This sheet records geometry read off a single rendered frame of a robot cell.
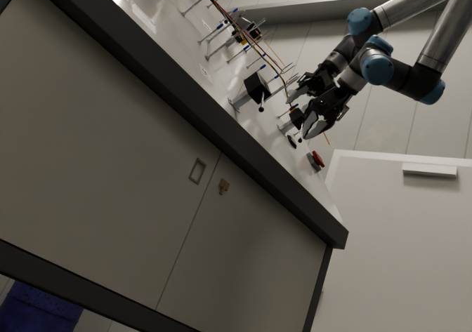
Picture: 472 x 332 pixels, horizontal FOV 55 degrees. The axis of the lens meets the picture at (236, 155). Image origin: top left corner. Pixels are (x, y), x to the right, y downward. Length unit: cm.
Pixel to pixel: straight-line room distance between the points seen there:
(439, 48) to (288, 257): 68
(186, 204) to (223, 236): 14
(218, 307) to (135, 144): 45
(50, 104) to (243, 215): 56
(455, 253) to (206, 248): 233
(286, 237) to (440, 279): 196
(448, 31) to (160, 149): 77
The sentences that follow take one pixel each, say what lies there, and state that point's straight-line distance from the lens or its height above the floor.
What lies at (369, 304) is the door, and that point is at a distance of 318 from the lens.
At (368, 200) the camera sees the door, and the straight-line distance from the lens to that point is 345.
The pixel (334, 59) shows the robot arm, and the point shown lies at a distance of 161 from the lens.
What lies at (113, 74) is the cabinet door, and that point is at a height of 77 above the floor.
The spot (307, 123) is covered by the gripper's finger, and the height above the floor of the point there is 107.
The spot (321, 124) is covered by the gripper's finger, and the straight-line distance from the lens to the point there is 139.
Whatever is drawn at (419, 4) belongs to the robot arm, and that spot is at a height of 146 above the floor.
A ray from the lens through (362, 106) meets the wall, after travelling 400.
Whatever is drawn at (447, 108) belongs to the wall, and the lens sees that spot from 386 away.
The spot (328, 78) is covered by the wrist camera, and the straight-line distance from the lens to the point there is 155.
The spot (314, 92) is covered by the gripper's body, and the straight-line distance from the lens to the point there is 158.
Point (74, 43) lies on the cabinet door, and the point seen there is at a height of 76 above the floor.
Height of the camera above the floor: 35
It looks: 24 degrees up
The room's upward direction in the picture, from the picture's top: 22 degrees clockwise
